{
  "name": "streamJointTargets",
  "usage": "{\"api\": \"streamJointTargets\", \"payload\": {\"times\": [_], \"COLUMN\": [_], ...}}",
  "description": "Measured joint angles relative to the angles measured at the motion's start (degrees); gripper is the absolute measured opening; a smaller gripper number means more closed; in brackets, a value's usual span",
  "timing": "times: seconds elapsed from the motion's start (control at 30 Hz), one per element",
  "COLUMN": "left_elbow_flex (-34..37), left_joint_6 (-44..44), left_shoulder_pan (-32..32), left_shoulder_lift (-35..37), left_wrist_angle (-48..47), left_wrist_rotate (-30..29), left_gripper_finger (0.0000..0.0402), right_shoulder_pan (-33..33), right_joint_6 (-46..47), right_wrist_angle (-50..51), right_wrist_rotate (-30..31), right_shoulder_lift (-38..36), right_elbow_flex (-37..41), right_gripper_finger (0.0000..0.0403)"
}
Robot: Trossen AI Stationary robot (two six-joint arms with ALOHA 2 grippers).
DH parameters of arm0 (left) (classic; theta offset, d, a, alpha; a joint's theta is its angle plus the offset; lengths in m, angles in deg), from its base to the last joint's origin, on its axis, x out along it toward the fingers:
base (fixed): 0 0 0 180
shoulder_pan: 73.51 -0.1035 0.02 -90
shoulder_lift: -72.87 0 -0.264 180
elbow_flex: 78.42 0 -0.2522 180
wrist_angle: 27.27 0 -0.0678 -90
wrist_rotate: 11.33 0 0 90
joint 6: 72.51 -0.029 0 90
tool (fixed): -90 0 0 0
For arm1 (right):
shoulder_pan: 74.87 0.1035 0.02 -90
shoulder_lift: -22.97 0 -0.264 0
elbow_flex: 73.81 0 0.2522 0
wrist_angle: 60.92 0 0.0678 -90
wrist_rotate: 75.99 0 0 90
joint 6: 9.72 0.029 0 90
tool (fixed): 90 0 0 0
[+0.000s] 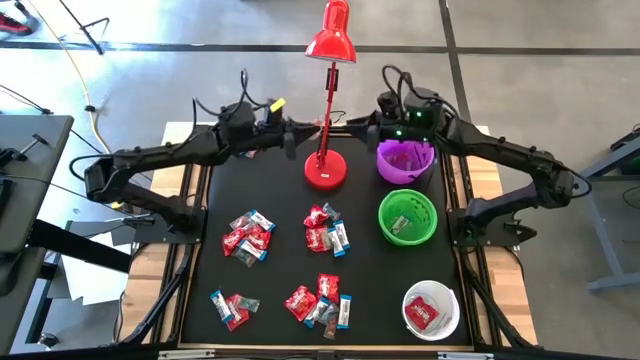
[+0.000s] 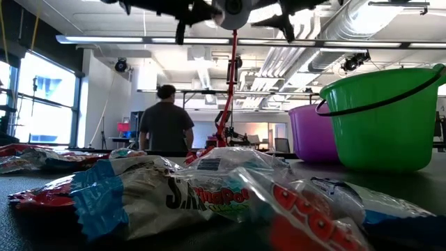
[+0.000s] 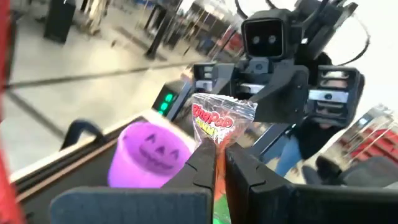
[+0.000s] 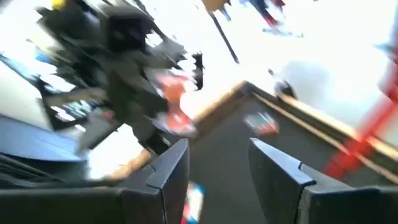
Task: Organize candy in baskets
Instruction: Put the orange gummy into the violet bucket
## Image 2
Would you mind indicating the black equipment stand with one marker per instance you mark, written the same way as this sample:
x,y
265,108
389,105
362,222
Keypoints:
x,y
5,125

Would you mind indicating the black table frame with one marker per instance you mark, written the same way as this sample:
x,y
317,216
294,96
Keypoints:
x,y
167,152

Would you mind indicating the white ceiling pipes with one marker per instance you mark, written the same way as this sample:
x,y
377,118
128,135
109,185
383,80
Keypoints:
x,y
278,62

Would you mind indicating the black overhead frame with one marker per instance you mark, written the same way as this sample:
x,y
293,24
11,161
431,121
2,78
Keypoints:
x,y
209,92

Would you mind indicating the purple plastic bucket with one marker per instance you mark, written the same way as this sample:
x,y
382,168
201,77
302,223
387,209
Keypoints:
x,y
311,136

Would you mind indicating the black crossbar light strips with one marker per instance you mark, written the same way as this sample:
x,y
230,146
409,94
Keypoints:
x,y
146,40

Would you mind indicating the small black robot arm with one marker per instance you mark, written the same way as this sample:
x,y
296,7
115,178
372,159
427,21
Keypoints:
x,y
238,136

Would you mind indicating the green plastic bucket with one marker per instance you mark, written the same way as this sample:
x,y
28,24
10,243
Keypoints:
x,y
383,132

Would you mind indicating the black computer monitor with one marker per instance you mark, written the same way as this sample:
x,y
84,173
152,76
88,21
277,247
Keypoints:
x,y
135,120

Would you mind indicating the person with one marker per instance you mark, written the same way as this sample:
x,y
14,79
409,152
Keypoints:
x,y
166,122

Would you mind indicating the red camera stand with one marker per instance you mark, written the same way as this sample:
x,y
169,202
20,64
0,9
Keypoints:
x,y
234,17

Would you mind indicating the large bright window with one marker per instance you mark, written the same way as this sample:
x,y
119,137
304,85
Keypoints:
x,y
45,104

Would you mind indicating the black office chair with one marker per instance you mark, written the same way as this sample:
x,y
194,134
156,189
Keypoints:
x,y
281,144

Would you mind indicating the blue silver candy bar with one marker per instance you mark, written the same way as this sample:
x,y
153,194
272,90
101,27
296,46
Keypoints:
x,y
390,209
127,153
104,202

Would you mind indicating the red storage box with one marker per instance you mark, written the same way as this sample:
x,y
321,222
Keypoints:
x,y
123,127

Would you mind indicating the red snack bags far left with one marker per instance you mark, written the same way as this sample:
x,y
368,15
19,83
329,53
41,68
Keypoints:
x,y
15,165
59,163

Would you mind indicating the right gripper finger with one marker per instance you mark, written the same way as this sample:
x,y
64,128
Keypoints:
x,y
280,21

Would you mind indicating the blue storage bin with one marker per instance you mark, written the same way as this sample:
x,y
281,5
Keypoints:
x,y
127,134

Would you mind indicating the black equipment rack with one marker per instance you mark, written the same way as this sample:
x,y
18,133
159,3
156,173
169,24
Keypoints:
x,y
440,132

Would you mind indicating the black ceiling spotlight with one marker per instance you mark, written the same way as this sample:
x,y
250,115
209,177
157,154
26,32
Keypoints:
x,y
121,65
353,62

